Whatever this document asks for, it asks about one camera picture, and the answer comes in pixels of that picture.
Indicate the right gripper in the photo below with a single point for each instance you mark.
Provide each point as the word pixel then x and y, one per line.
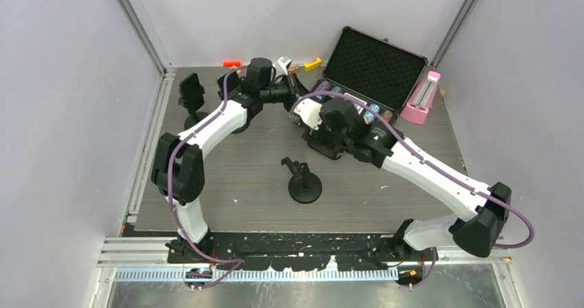
pixel 320 138

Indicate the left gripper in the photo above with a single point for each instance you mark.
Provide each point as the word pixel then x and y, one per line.
pixel 295 89

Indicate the small-clamp black phone stand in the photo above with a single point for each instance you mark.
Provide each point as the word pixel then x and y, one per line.
pixel 304 186

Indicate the dark green-edged smartphone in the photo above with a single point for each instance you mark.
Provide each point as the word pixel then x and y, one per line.
pixel 229 85

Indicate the black smartphone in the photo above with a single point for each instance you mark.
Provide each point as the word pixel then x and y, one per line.
pixel 191 93

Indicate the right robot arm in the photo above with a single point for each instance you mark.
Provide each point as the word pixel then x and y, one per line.
pixel 478 210

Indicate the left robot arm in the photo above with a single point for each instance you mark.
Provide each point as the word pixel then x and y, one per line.
pixel 178 170

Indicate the yellow wooden block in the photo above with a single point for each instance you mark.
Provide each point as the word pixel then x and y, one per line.
pixel 309 66

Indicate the purple chip stack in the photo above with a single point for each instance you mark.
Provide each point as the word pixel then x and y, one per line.
pixel 323 86

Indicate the light blue chip stack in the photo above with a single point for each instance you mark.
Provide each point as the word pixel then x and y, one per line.
pixel 369 116

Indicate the brown chip stack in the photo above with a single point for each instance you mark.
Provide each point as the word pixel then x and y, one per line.
pixel 387 115

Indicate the orange wooden block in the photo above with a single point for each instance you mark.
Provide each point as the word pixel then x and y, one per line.
pixel 229 64

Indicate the black poker chip case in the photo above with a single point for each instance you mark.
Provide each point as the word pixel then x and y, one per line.
pixel 369 70

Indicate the pink metronome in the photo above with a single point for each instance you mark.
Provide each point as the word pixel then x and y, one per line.
pixel 419 104

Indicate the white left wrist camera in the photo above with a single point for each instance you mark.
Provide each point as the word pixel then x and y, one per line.
pixel 282 66

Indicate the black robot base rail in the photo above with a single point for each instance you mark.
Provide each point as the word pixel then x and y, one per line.
pixel 296 251

